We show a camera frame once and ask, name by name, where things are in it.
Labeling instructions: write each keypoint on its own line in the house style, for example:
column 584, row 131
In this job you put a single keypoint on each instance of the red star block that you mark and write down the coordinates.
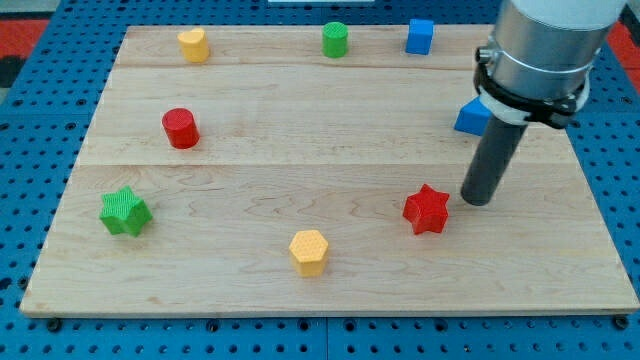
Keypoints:
column 427, row 210

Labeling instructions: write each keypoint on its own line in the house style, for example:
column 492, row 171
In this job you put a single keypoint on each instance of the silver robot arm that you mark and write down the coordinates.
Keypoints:
column 535, row 65

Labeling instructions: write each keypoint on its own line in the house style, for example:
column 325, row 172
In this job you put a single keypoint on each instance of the green star block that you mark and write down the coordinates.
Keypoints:
column 124, row 212

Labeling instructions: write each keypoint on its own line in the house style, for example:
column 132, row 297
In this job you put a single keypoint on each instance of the wooden board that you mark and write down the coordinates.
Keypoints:
column 291, row 140

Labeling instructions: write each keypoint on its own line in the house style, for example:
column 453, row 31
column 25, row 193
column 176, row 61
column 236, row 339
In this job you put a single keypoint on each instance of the yellow hexagon block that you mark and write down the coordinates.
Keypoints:
column 308, row 252

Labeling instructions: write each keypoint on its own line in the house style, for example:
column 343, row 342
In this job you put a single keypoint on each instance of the green cylinder block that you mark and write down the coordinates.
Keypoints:
column 335, row 39

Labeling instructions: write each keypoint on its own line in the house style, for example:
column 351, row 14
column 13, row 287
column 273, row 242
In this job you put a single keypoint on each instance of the red cylinder block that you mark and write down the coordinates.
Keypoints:
column 180, row 128

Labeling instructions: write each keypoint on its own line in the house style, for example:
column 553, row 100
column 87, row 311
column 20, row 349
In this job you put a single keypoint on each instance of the blue triangle block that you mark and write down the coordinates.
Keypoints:
column 473, row 118

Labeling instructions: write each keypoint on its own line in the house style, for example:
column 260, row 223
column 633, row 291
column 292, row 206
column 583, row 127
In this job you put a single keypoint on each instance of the blue cube block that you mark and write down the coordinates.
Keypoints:
column 419, row 37

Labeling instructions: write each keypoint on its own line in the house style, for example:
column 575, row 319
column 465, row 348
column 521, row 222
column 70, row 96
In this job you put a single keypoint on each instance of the yellow heart block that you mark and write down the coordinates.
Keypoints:
column 194, row 45

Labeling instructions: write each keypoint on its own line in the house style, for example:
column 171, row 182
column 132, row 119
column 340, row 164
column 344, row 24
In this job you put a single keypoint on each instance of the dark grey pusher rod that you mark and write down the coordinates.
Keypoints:
column 491, row 159

